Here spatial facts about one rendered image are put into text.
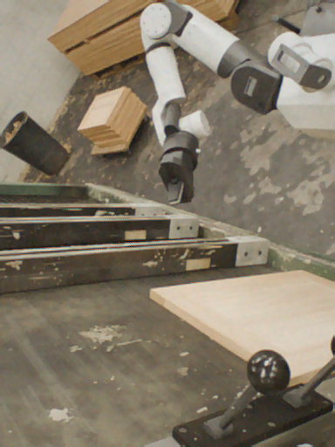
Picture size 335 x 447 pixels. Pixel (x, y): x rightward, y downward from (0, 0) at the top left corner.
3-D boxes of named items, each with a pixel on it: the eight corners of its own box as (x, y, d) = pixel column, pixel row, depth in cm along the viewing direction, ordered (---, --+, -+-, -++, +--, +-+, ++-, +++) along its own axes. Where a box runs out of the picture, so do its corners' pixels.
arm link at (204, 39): (160, -19, 104) (235, 31, 99) (179, 2, 116) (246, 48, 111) (133, 26, 108) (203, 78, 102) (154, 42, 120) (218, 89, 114)
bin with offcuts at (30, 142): (78, 143, 523) (31, 106, 485) (58, 179, 508) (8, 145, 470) (58, 147, 562) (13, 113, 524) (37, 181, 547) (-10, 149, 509)
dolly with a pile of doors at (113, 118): (156, 113, 427) (126, 84, 404) (133, 158, 412) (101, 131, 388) (119, 121, 474) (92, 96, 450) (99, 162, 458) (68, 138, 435)
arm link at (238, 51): (251, 34, 108) (297, 65, 104) (235, 67, 114) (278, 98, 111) (227, 43, 100) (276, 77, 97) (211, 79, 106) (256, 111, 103)
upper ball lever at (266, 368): (236, 447, 46) (308, 374, 38) (208, 459, 43) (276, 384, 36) (217, 412, 48) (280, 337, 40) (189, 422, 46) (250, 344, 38)
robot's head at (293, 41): (312, 44, 85) (283, 26, 80) (346, 67, 78) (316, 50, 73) (291, 75, 88) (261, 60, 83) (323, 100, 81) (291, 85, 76)
